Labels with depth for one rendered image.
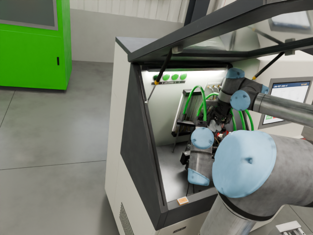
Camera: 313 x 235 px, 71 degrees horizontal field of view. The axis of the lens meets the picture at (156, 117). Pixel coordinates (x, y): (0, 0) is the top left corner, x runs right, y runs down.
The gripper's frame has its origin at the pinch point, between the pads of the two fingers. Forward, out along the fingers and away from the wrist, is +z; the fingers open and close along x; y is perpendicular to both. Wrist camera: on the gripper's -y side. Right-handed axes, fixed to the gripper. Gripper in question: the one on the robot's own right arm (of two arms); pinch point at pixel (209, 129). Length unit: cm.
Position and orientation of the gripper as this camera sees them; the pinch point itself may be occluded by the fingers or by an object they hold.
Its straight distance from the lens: 122.9
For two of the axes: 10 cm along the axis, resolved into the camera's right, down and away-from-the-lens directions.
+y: 4.3, 5.6, -7.1
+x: 8.9, -1.1, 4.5
